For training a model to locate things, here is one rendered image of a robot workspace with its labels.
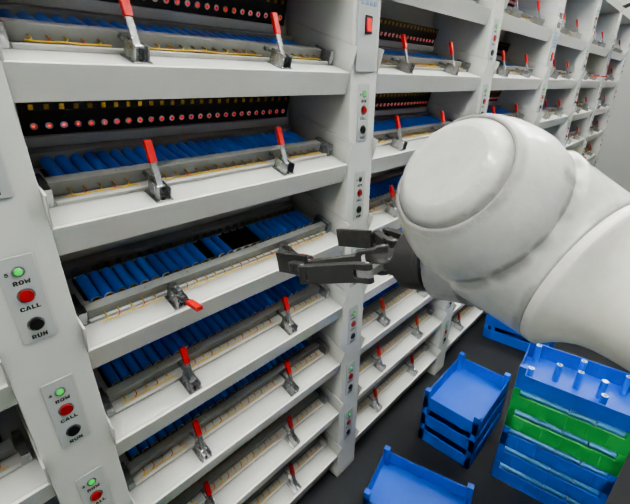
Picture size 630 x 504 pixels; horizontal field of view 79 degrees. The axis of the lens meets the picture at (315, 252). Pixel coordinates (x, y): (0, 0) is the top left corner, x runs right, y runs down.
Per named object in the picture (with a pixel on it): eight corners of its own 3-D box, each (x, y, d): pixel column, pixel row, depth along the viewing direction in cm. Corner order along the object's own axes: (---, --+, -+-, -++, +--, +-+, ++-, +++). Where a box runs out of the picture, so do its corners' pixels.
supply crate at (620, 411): (636, 391, 116) (645, 371, 112) (636, 436, 101) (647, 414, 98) (527, 353, 132) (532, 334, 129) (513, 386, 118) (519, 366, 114)
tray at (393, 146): (466, 149, 138) (484, 111, 130) (366, 175, 98) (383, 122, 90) (420, 127, 148) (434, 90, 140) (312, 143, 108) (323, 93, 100)
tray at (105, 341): (340, 255, 100) (350, 225, 94) (90, 370, 60) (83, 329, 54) (290, 216, 109) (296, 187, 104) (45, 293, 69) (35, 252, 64)
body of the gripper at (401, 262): (419, 303, 44) (357, 291, 51) (452, 278, 50) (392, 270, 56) (414, 241, 42) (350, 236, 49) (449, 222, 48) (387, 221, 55)
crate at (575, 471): (611, 447, 125) (619, 430, 122) (608, 496, 111) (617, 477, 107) (512, 405, 142) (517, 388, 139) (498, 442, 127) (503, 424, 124)
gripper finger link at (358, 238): (368, 231, 60) (371, 229, 61) (335, 229, 65) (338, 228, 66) (371, 249, 61) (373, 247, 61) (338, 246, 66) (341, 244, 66)
